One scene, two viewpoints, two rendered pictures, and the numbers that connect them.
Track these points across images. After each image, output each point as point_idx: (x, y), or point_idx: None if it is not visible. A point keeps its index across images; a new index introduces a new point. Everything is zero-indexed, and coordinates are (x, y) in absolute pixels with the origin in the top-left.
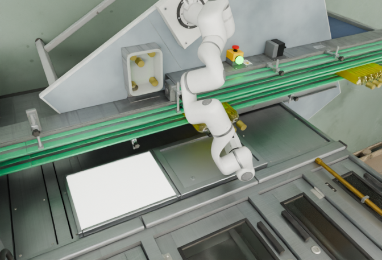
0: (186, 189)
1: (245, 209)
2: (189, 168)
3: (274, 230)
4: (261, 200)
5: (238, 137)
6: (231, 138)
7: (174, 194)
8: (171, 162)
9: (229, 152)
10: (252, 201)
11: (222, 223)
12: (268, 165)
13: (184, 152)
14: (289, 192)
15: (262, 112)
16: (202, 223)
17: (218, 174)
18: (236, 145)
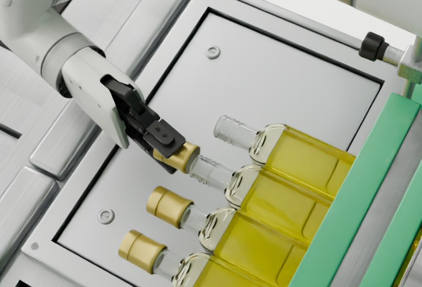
0: (201, 5)
1: (39, 80)
2: (248, 78)
3: None
4: (0, 115)
5: (86, 90)
6: (107, 71)
7: None
8: (313, 65)
9: (96, 46)
10: (24, 98)
11: (75, 12)
12: (24, 268)
13: (309, 128)
14: None
15: None
16: None
17: (151, 105)
18: (77, 56)
